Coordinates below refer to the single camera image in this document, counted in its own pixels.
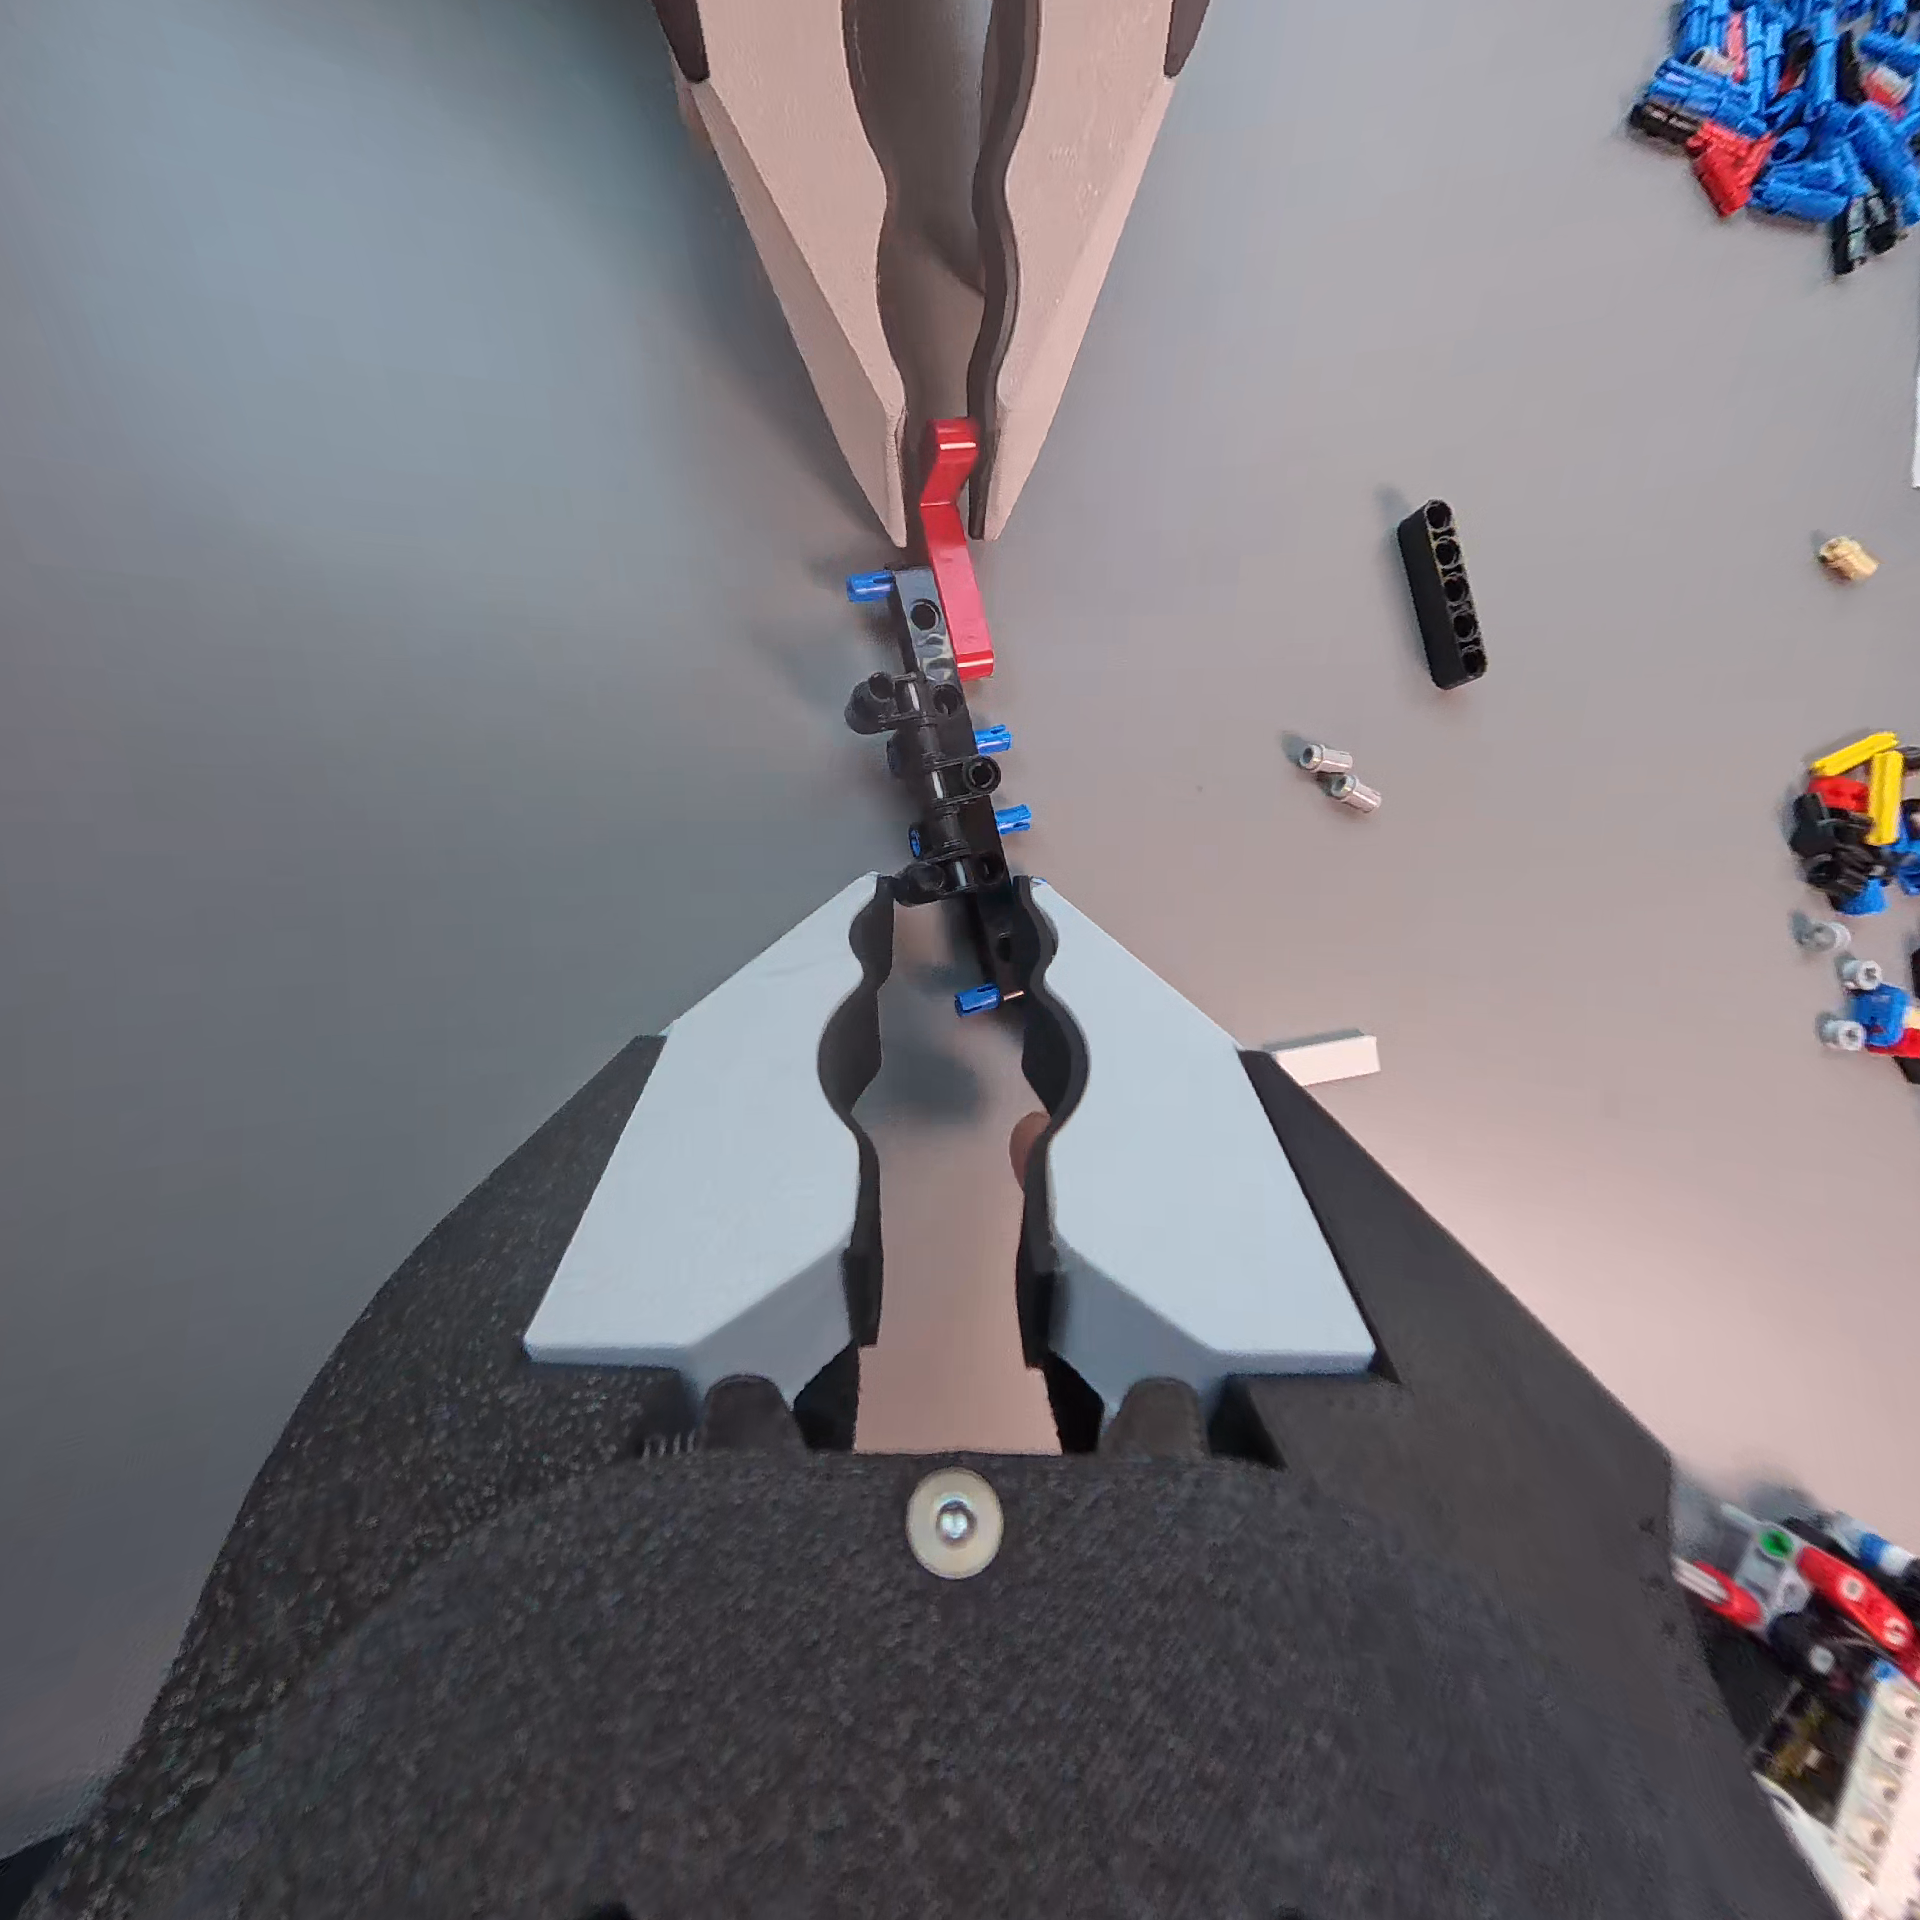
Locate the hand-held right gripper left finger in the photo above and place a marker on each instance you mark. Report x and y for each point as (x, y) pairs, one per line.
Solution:
(705, 1201)

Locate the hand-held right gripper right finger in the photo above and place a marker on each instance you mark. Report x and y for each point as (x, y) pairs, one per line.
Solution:
(1200, 1201)

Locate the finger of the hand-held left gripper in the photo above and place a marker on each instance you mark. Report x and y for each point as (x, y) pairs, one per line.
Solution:
(1080, 180)
(779, 180)

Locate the short white tile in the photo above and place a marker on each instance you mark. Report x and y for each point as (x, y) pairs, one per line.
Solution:
(1329, 1058)

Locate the black beam assembly blue pins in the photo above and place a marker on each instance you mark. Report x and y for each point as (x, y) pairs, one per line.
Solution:
(944, 704)

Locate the black five-hole beam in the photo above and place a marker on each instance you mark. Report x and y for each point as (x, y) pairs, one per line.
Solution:
(1443, 592)

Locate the person's right hand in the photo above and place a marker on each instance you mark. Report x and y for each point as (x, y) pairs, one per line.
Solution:
(1030, 1155)

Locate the pile of blue pins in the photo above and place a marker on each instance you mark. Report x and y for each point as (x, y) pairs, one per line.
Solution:
(1800, 119)

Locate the pile of mixed small bricks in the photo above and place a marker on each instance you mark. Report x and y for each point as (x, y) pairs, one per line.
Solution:
(1862, 840)

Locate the toy race car model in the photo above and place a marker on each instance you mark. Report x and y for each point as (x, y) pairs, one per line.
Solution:
(1828, 1680)

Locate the small tan pin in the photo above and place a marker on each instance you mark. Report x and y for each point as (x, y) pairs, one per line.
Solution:
(1848, 559)

